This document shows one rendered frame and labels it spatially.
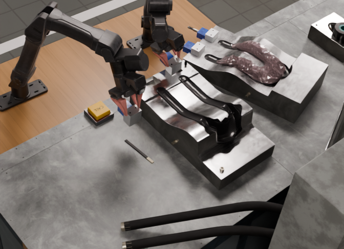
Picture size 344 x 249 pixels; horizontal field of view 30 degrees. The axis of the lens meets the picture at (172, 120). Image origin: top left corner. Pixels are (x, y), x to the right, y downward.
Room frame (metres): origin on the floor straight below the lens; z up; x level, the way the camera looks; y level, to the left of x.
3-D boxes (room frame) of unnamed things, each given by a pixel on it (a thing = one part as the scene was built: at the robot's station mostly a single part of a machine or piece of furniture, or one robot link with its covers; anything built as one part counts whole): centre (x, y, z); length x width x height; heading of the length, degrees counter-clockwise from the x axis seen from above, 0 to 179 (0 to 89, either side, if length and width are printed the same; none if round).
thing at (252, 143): (1.58, -0.10, 0.87); 0.50 x 0.26 x 0.14; 44
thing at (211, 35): (2.06, -0.08, 0.85); 0.13 x 0.05 x 0.05; 62
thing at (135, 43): (2.05, 0.13, 0.84); 0.20 x 0.07 x 0.08; 132
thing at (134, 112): (1.53, 0.17, 0.93); 0.13 x 0.05 x 0.05; 45
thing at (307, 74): (1.89, -0.30, 0.85); 0.50 x 0.26 x 0.11; 62
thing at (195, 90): (1.60, -0.10, 0.92); 0.35 x 0.16 x 0.09; 44
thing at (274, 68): (1.89, -0.29, 0.90); 0.26 x 0.18 x 0.08; 62
